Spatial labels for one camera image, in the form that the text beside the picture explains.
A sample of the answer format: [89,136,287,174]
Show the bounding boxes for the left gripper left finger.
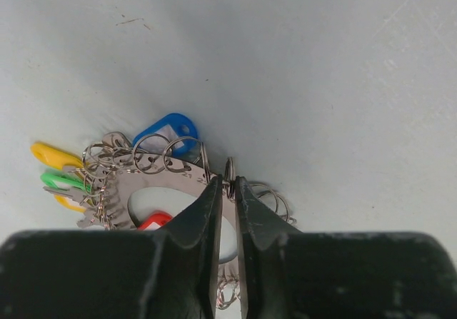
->
[139,175,222,318]

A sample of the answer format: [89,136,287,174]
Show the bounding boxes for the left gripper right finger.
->
[234,176,307,318]

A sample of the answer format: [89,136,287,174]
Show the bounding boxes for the red key tag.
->
[138,211,173,231]

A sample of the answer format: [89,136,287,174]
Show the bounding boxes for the blue key tag on disc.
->
[132,113,199,158]

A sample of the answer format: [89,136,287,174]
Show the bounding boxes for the green key tag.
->
[40,171,91,193]

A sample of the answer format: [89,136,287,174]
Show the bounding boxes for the yellow key tag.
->
[30,142,83,171]

